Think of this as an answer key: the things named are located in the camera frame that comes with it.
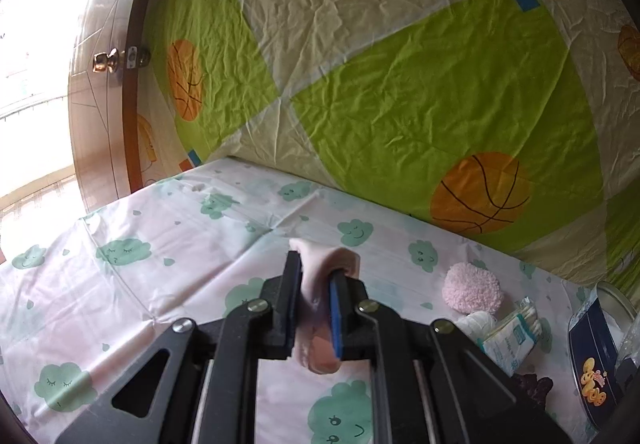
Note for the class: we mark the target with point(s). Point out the round blue cookie tin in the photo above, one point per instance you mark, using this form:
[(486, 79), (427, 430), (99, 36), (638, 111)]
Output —
[(595, 335)]

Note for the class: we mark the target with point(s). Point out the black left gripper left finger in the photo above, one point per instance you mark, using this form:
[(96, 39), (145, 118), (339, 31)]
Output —
[(282, 293)]

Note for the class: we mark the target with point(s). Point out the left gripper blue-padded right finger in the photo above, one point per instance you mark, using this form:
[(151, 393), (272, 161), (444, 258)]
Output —
[(350, 334)]

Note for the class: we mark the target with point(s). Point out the cotton swab packet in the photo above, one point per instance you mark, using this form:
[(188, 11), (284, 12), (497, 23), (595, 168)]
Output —
[(514, 337)]

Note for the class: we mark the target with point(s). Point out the pale pink soft toy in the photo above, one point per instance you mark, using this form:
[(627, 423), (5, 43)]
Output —
[(313, 347)]

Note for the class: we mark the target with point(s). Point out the pink fluffy pompom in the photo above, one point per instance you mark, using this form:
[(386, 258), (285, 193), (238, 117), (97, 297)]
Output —
[(468, 289)]

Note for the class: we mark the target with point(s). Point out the brown wooden door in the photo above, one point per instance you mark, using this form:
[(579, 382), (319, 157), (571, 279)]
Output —
[(104, 107)]

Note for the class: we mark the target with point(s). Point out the brass door knob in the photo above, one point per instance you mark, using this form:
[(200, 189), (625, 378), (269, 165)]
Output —
[(132, 58)]

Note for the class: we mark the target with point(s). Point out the green basketball bed sheet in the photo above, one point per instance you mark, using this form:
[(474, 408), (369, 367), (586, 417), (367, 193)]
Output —
[(511, 122)]

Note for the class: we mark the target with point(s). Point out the white cotton pad roll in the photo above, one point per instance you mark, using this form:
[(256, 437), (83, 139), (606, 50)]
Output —
[(477, 325)]

